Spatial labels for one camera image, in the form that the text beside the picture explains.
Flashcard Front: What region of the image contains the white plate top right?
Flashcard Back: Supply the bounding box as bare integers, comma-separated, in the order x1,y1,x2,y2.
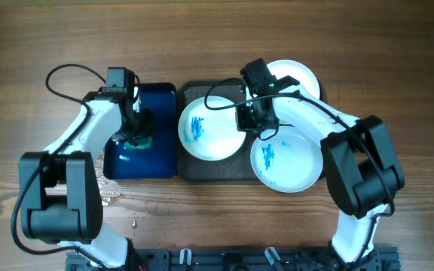
267,59,322,99

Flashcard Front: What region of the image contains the white plate bottom right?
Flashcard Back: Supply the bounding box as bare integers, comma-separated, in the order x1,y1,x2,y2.
250,126,323,193

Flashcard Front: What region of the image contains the dark brown serving tray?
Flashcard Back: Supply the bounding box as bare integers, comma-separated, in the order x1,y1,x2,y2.
176,81,258,182

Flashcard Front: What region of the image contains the black tray with blue water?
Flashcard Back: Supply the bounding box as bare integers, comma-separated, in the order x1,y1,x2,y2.
103,83,177,180

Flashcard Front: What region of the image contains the white plate blue stain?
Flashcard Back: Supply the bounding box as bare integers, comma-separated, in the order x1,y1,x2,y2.
178,96,246,161

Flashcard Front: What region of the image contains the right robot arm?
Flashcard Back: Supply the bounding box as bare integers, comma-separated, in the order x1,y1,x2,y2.
237,58,405,270

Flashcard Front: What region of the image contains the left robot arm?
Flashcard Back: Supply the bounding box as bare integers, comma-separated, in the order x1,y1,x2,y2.
11,67,156,270

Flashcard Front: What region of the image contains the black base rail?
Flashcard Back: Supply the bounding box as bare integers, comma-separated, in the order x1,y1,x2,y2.
65,246,402,271

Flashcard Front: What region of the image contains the green scrubbing sponge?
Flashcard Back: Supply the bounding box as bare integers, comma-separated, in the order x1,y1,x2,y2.
124,136,153,150

